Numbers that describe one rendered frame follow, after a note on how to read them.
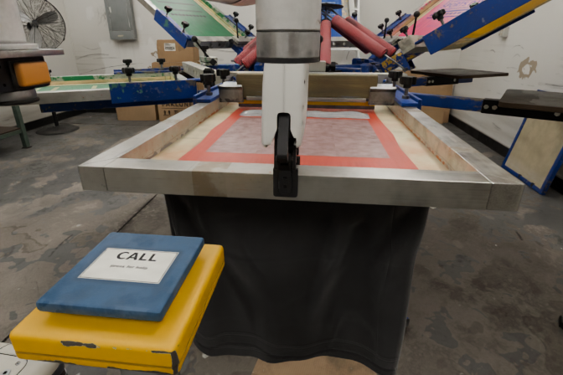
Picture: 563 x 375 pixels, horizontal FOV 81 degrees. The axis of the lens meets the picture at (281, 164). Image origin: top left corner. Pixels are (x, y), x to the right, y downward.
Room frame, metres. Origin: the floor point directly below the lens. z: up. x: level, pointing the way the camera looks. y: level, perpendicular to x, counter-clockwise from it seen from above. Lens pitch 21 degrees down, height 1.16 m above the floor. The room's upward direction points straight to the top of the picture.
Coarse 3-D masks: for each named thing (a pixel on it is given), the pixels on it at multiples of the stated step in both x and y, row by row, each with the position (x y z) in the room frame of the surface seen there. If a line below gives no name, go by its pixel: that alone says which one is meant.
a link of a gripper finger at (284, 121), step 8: (280, 120) 0.37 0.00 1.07; (288, 120) 0.37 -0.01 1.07; (280, 128) 0.37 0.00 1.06; (288, 128) 0.37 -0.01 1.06; (280, 136) 0.36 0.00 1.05; (288, 136) 0.37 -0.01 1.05; (280, 144) 0.36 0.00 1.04; (288, 144) 0.37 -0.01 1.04; (280, 152) 0.35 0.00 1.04; (288, 152) 0.37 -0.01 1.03; (280, 160) 0.36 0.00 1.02
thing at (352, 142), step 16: (368, 112) 0.95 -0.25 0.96; (320, 128) 0.77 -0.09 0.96; (336, 128) 0.77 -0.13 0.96; (352, 128) 0.77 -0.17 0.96; (368, 128) 0.77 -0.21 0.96; (384, 128) 0.77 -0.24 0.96; (304, 144) 0.64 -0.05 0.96; (320, 144) 0.64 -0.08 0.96; (336, 144) 0.64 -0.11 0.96; (352, 144) 0.64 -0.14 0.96; (368, 144) 0.64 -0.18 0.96; (384, 144) 0.64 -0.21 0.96; (304, 160) 0.55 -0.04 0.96; (320, 160) 0.55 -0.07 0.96; (336, 160) 0.55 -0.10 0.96; (352, 160) 0.55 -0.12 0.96; (368, 160) 0.55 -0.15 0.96; (384, 160) 0.55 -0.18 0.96; (400, 160) 0.55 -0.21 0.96
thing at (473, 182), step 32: (160, 128) 0.63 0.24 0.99; (192, 128) 0.76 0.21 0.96; (416, 128) 0.70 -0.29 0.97; (96, 160) 0.45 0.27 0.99; (128, 160) 0.45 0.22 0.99; (160, 160) 0.45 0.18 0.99; (448, 160) 0.51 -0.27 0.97; (480, 160) 0.45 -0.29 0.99; (128, 192) 0.42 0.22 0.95; (160, 192) 0.42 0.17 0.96; (192, 192) 0.41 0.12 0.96; (224, 192) 0.41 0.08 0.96; (256, 192) 0.40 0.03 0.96; (320, 192) 0.39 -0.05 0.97; (352, 192) 0.39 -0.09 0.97; (384, 192) 0.39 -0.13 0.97; (416, 192) 0.38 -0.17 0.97; (448, 192) 0.38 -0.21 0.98; (480, 192) 0.37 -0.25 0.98; (512, 192) 0.37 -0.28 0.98
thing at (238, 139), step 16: (240, 112) 0.95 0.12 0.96; (224, 128) 0.77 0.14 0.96; (240, 128) 0.77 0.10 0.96; (256, 128) 0.77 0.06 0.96; (208, 144) 0.64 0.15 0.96; (224, 144) 0.64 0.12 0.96; (240, 144) 0.64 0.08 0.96; (256, 144) 0.64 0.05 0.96; (272, 144) 0.64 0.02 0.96; (192, 160) 0.55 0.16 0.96; (208, 160) 0.55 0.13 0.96; (224, 160) 0.55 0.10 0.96; (240, 160) 0.55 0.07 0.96; (256, 160) 0.55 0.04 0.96; (272, 160) 0.55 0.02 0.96
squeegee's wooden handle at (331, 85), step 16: (240, 80) 1.00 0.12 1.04; (256, 80) 0.99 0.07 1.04; (320, 80) 0.97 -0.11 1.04; (336, 80) 0.97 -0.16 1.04; (352, 80) 0.96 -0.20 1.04; (368, 80) 0.96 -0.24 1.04; (320, 96) 0.97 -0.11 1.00; (336, 96) 0.97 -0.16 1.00; (352, 96) 0.96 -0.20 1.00; (368, 96) 0.96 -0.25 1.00
